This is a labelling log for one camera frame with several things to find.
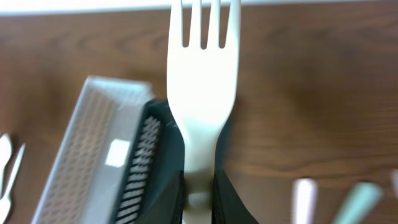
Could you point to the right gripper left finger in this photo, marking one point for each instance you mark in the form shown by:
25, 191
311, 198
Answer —
168, 208

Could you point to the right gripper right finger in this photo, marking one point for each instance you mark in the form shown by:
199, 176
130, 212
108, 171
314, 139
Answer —
227, 207

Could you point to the white plastic fork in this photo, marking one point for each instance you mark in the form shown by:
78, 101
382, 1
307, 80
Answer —
201, 91
304, 198

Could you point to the pale green plastic fork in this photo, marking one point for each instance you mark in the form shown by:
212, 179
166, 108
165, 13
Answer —
362, 198

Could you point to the white plastic spoon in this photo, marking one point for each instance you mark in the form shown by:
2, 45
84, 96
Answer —
6, 198
5, 155

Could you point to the black plastic basket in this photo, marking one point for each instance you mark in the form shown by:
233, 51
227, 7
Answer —
156, 155

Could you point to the clear plastic basket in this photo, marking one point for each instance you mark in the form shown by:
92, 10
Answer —
88, 170

